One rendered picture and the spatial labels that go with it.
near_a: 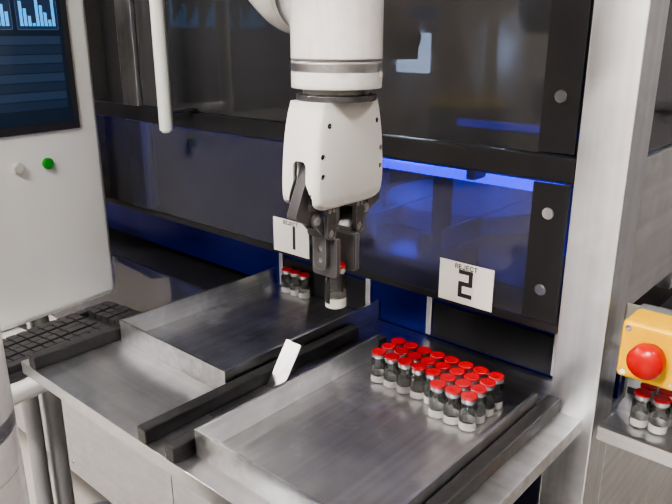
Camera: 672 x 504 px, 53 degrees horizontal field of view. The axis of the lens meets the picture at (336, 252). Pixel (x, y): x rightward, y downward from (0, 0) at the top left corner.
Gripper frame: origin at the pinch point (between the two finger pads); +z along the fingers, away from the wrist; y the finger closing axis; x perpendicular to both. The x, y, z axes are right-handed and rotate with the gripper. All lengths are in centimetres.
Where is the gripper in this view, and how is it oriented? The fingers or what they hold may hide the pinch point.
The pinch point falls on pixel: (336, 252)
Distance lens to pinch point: 67.4
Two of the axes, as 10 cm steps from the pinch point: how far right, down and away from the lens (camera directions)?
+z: 0.0, 9.5, 3.0
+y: -6.6, 2.3, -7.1
